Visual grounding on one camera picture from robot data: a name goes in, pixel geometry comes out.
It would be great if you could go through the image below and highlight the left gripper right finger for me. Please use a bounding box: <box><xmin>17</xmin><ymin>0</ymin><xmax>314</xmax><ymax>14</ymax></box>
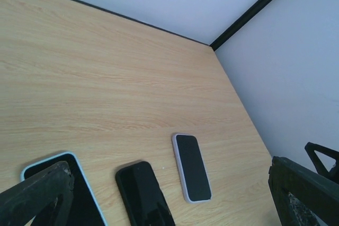
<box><xmin>268</xmin><ymin>157</ymin><xmax>338</xmax><ymax>225</ymax></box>

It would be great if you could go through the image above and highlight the light blue phone case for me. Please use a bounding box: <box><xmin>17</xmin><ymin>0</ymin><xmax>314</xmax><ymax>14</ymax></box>
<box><xmin>20</xmin><ymin>151</ymin><xmax>109</xmax><ymax>226</ymax></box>

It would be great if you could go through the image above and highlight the black phone case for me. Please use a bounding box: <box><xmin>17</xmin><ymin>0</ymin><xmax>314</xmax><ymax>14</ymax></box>
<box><xmin>114</xmin><ymin>160</ymin><xmax>176</xmax><ymax>226</ymax></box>

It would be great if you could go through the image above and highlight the small black phone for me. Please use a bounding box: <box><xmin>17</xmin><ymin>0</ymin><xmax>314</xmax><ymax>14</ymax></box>
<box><xmin>23</xmin><ymin>153</ymin><xmax>106</xmax><ymax>226</ymax></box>

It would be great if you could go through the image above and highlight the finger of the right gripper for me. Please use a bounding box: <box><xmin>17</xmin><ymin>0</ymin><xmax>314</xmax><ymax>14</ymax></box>
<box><xmin>305</xmin><ymin>142</ymin><xmax>338</xmax><ymax>181</ymax></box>

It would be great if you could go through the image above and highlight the lavender phone case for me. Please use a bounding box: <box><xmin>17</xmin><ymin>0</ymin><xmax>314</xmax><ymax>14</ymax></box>
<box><xmin>172</xmin><ymin>132</ymin><xmax>213</xmax><ymax>204</ymax></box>

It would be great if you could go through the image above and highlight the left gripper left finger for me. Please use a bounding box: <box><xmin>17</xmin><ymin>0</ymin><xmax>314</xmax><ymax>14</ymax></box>
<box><xmin>1</xmin><ymin>161</ymin><xmax>74</xmax><ymax>225</ymax></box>

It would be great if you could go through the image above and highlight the black enclosure frame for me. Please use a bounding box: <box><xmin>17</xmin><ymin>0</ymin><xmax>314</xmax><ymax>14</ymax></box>
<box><xmin>70</xmin><ymin>0</ymin><xmax>273</xmax><ymax>51</ymax></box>

